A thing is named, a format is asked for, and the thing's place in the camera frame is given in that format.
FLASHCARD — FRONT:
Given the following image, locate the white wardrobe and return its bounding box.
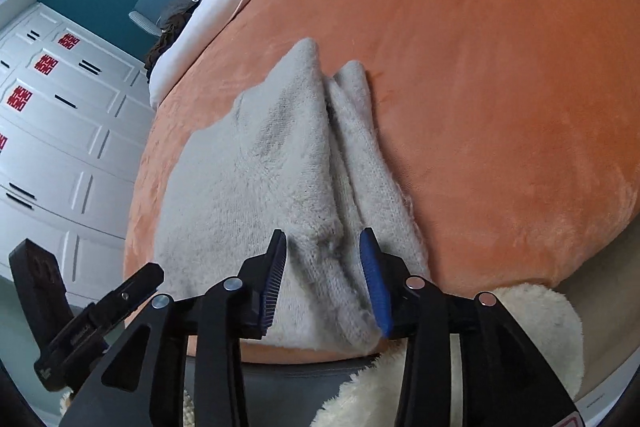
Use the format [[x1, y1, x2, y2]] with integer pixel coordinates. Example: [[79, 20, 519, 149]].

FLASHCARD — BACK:
[[0, 2, 157, 308]]

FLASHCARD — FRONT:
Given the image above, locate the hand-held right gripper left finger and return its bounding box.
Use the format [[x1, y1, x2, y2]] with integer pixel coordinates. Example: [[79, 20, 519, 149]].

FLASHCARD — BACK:
[[65, 229, 287, 427]]

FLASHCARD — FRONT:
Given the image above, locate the orange plush blanket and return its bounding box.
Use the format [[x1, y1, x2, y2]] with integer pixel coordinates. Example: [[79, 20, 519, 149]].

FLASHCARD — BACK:
[[122, 0, 640, 365]]

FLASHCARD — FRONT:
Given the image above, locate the dark brown clothes pile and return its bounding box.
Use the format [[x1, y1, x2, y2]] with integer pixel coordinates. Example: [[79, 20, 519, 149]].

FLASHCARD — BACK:
[[144, 14, 193, 72]]

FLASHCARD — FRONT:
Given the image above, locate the white duvet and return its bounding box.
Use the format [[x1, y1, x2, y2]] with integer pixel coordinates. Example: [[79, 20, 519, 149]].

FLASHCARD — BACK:
[[147, 0, 373, 108]]

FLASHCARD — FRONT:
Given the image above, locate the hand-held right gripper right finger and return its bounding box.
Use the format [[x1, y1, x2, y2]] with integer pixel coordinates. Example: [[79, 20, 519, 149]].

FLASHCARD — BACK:
[[360, 228, 581, 427]]

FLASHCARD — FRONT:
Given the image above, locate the grey sweater with black hearts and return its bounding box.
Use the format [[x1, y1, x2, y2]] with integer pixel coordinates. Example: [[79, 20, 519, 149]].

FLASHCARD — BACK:
[[152, 38, 432, 354]]

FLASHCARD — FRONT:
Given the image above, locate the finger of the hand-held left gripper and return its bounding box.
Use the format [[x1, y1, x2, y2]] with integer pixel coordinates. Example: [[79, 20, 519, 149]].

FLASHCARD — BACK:
[[9, 239, 77, 349], [90, 263, 166, 330]]

